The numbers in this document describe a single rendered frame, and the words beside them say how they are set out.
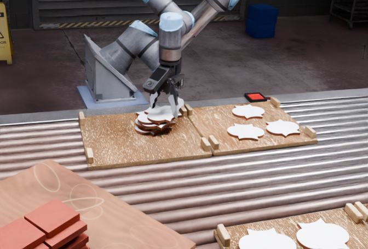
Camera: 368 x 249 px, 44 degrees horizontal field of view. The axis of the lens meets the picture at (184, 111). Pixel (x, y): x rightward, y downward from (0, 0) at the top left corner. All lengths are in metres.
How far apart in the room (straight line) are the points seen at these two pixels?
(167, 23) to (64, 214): 0.83
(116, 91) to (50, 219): 1.23
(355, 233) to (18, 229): 0.87
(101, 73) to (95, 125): 0.34
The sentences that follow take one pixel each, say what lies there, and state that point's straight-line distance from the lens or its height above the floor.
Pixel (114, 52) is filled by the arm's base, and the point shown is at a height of 1.08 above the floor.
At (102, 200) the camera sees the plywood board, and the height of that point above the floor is 1.04.
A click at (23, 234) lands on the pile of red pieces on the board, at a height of 1.20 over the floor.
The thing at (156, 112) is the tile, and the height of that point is 1.00.
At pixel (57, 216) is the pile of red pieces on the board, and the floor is 1.20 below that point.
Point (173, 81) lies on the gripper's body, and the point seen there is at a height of 1.13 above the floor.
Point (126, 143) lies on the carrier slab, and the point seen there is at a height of 0.94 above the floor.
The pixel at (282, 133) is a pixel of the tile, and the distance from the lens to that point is 1.70.
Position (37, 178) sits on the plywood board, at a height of 1.04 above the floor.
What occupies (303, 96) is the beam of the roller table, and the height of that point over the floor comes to 0.92.
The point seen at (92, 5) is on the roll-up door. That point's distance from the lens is 6.31.
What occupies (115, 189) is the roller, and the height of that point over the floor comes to 0.92.
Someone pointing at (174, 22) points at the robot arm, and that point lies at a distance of 1.49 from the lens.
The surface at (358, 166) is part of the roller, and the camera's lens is 1.66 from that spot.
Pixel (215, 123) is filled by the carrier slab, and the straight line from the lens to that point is 1.72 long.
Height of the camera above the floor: 1.72
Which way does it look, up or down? 26 degrees down
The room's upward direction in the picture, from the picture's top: 4 degrees clockwise
